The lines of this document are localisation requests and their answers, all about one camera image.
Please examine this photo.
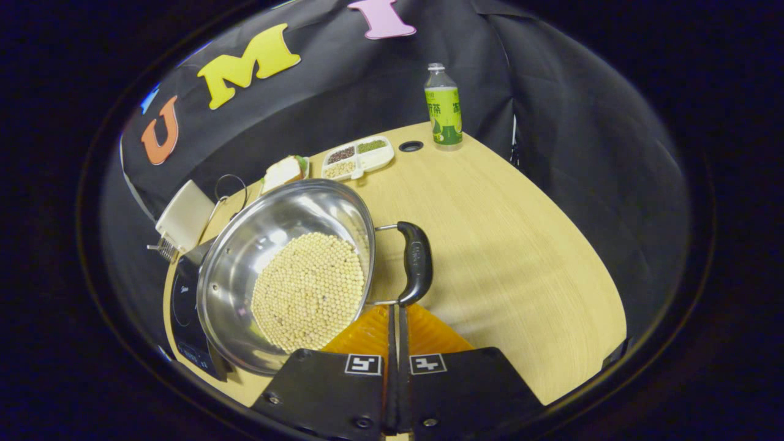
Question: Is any pile of beige beans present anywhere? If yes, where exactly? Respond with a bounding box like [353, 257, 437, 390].
[251, 232, 367, 354]

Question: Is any green label drink bottle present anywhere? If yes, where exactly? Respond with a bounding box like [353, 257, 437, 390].
[424, 62, 464, 148]

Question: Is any white toaster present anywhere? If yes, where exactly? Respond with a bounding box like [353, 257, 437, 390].
[155, 179, 216, 253]

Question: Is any stainless steel pot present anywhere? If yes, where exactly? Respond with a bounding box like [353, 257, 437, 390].
[196, 179, 434, 376]

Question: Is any black power cable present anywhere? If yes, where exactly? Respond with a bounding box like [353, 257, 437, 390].
[212, 174, 249, 216]

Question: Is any pale rectangular plate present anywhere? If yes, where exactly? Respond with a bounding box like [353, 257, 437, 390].
[260, 156, 311, 195]

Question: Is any black backdrop cloth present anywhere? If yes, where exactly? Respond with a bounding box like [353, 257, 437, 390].
[119, 0, 693, 344]

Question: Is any black induction cooktop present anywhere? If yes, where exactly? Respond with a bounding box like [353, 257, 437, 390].
[168, 238, 235, 382]

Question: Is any small wire basket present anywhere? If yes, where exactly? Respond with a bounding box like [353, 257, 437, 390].
[147, 236, 179, 264]

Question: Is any white divided bean tray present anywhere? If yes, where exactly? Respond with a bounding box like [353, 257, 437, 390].
[321, 135, 396, 183]

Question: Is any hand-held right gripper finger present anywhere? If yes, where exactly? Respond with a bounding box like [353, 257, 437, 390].
[397, 303, 546, 438]
[250, 304, 396, 439]

